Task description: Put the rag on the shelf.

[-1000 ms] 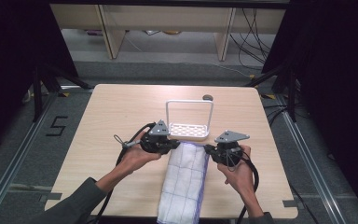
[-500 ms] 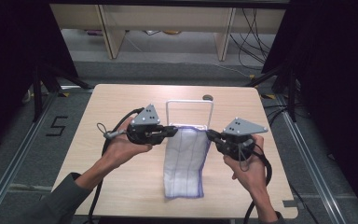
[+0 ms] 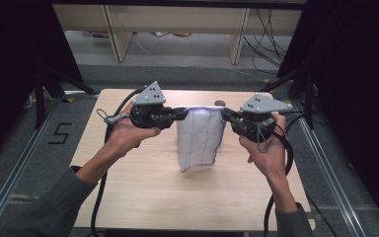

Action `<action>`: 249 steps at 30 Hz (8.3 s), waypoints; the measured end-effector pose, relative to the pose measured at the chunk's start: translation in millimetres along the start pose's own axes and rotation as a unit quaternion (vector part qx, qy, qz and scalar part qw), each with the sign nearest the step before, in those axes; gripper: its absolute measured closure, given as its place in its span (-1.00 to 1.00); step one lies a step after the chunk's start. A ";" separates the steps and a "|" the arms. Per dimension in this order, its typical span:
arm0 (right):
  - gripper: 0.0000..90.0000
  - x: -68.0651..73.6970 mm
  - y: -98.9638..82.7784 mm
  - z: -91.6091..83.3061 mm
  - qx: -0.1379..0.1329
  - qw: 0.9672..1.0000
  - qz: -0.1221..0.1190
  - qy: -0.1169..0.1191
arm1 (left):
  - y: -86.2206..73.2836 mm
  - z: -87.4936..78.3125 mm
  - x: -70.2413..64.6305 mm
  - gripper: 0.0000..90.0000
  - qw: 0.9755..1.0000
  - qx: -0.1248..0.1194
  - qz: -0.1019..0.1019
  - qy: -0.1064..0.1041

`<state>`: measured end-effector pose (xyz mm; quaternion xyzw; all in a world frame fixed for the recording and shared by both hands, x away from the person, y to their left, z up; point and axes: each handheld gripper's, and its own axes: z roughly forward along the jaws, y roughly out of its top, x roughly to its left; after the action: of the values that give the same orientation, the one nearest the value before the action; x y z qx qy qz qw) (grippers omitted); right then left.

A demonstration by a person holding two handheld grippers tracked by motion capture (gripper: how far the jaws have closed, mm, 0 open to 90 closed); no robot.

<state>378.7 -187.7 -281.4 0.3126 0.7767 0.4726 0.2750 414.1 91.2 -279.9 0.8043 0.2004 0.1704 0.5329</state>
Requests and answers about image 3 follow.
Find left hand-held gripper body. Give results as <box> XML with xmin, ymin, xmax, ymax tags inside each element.
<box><xmin>129</xmin><ymin>81</ymin><xmax>180</xmax><ymax>130</ymax></box>

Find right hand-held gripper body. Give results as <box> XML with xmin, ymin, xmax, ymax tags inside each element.
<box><xmin>231</xmin><ymin>93</ymin><xmax>294</xmax><ymax>143</ymax></box>

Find black metal stand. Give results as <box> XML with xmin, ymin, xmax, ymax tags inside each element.
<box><xmin>259</xmin><ymin>67</ymin><xmax>316</xmax><ymax>130</ymax></box>
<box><xmin>34</xmin><ymin>67</ymin><xmax>97</xmax><ymax>130</ymax></box>

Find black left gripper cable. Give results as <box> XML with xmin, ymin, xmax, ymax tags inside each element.
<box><xmin>90</xmin><ymin>86</ymin><xmax>146</xmax><ymax>237</ymax></box>

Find light wooden desk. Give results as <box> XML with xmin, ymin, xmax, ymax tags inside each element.
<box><xmin>52</xmin><ymin>3</ymin><xmax>304</xmax><ymax>65</ymax></box>

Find white floor cable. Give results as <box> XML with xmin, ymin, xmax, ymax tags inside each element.
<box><xmin>225</xmin><ymin>66</ymin><xmax>268</xmax><ymax>83</ymax></box>

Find thin black floor cable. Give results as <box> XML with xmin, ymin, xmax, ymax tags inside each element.
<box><xmin>306</xmin><ymin>194</ymin><xmax>340</xmax><ymax>237</ymax></box>

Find bundle of black cables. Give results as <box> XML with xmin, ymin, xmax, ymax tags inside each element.
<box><xmin>243</xmin><ymin>8</ymin><xmax>293</xmax><ymax>74</ymax></box>

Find person's left hand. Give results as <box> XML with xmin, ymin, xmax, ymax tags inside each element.
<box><xmin>103</xmin><ymin>103</ymin><xmax>162</xmax><ymax>160</ymax></box>

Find black curtain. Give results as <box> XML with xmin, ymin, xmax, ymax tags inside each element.
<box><xmin>276</xmin><ymin>0</ymin><xmax>379</xmax><ymax>231</ymax></box>
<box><xmin>0</xmin><ymin>0</ymin><xmax>84</xmax><ymax>167</ymax></box>

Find grey plug with thin cord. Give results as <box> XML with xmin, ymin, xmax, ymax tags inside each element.
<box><xmin>96</xmin><ymin>108</ymin><xmax>132</xmax><ymax>126</ymax></box>

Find aluminium floor rail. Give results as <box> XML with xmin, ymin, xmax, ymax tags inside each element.
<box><xmin>291</xmin><ymin>99</ymin><xmax>367</xmax><ymax>237</ymax></box>
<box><xmin>0</xmin><ymin>97</ymin><xmax>63</xmax><ymax>237</ymax></box>

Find white purple-checked cloth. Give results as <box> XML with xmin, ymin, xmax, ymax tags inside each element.
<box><xmin>176</xmin><ymin>106</ymin><xmax>228</xmax><ymax>174</ymax></box>

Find person's right hand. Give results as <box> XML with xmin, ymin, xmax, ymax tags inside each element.
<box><xmin>238</xmin><ymin>112</ymin><xmax>290</xmax><ymax>181</ymax></box>

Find black floor cables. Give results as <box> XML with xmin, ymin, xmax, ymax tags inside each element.
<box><xmin>284</xmin><ymin>109</ymin><xmax>311</xmax><ymax>133</ymax></box>

